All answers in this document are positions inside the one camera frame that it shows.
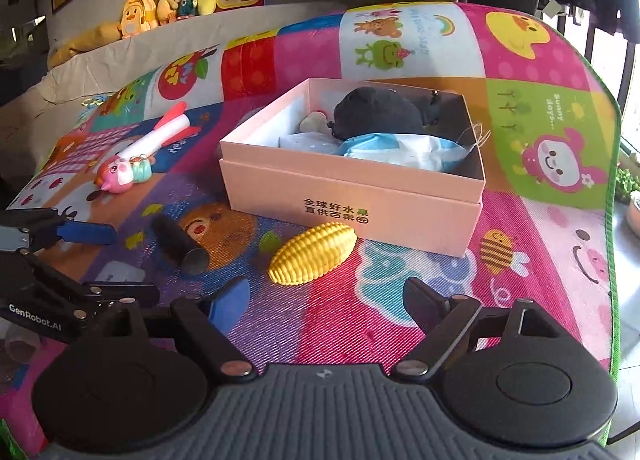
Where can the clear plastic cup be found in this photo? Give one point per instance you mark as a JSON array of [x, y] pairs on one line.
[[20, 350]]

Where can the pink bird toy figure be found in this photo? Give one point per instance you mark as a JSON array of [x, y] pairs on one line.
[[117, 175]]

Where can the black plush toy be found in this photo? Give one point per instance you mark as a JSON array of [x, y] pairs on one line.
[[380, 113]]

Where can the yellow duck plush backpack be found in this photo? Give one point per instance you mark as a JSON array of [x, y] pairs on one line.
[[137, 18]]

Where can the pink and white toy rocket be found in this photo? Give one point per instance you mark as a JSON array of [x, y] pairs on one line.
[[160, 138]]

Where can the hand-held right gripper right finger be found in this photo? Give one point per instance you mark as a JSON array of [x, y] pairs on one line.
[[425, 305]]

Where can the colourful cartoon play mat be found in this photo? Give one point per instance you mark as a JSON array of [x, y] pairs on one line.
[[525, 240]]

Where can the pink cardboard box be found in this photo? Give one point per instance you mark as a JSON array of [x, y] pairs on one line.
[[350, 205]]

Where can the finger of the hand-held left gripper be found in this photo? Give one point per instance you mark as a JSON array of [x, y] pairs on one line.
[[60, 285], [85, 233]]

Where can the yellow toy corn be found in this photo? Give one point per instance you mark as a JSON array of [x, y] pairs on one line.
[[312, 252]]

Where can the black cylinder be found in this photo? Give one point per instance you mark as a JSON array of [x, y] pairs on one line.
[[177, 242]]

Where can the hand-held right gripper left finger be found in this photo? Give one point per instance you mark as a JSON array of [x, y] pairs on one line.
[[227, 305]]

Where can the pink plant pot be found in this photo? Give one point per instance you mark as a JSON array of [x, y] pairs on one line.
[[634, 212]]

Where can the blue tissue packet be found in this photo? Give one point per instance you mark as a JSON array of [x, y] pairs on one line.
[[400, 153]]

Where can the long yellow plush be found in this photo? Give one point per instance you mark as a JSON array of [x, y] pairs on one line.
[[85, 45]]

